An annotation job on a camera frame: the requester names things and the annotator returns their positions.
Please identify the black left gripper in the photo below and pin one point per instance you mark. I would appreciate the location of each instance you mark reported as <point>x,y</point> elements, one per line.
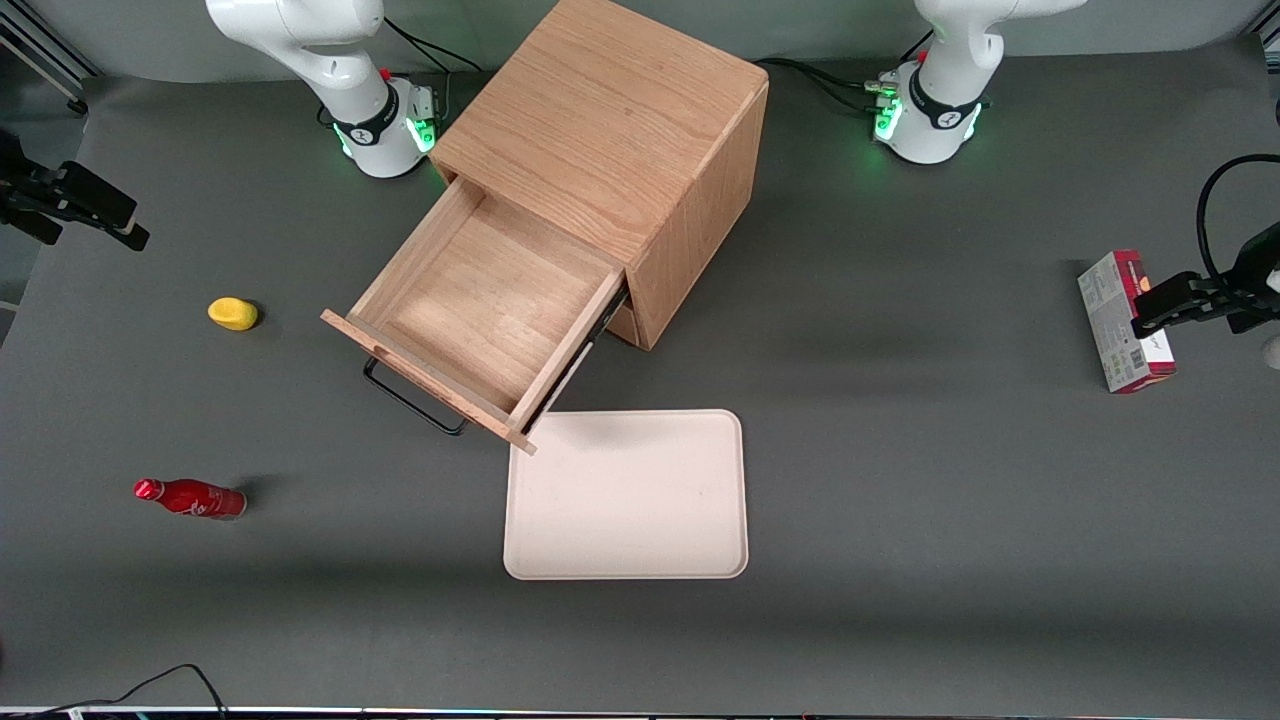
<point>1254,262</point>

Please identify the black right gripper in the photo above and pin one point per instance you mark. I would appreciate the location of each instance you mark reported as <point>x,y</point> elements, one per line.
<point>22,190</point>

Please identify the wooden drawer with box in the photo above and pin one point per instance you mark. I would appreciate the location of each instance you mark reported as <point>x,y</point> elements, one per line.
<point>480,290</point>

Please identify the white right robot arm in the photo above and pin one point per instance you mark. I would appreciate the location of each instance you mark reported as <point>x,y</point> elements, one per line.
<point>340,70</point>

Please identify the wooden drawer cabinet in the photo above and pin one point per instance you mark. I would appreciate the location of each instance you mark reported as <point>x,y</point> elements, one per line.
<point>610,120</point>

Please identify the red and white carton box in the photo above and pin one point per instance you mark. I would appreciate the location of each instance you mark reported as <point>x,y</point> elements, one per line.
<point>1118,320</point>

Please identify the yellow lemon-shaped object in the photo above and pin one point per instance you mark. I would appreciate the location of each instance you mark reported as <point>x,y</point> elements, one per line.
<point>232,313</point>

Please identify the red cola bottle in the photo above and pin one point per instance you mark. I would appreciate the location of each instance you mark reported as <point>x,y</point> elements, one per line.
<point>195,498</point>

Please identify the beige rectangular tray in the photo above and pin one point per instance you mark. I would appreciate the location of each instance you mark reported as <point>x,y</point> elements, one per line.
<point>625,495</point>

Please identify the aluminium frame rail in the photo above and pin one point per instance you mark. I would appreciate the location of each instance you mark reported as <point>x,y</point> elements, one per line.
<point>40,55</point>
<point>1270,38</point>

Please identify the black drawer slide rail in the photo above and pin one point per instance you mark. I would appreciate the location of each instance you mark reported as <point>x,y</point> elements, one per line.
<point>575,365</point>

